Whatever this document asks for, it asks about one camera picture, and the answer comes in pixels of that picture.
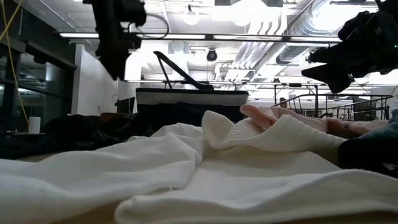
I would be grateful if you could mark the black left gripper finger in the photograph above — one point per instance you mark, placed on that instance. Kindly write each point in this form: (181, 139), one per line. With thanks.
(109, 65)
(122, 67)

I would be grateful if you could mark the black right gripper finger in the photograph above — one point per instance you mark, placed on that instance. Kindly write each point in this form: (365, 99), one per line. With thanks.
(326, 56)
(332, 77)

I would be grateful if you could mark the black cloth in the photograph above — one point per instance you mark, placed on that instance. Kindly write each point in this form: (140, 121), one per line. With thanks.
(77, 130)

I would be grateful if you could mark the white ribbed cloth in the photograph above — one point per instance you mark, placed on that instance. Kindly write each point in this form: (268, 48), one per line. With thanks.
(280, 133)

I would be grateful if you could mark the pink cloth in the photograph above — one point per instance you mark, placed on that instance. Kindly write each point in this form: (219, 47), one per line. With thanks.
(264, 116)

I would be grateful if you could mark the dark navy cloth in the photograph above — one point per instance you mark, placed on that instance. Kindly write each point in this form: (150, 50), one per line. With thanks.
(367, 155)

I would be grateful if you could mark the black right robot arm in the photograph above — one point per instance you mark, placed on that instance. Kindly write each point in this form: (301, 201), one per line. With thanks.
(390, 12)

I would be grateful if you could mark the black monitor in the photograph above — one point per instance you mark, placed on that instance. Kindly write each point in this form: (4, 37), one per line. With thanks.
(126, 106)

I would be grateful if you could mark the person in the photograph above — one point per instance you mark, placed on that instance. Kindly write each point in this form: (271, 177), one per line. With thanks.
(283, 101)

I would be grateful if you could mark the black white striped tote basket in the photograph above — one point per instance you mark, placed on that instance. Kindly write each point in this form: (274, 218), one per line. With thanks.
(186, 97)

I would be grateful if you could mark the white paper roll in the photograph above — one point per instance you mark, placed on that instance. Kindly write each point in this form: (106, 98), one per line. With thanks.
(34, 125)

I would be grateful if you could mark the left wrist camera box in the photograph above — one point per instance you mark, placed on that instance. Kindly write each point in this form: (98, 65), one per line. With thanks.
(133, 12)

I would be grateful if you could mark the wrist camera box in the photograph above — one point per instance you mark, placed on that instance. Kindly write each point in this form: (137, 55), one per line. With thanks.
(133, 12)
(357, 25)

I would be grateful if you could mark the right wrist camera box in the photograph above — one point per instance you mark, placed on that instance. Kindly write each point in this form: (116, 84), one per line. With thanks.
(357, 25)

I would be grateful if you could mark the black overhead camera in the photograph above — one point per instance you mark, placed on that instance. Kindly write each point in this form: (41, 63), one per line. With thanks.
(211, 55)

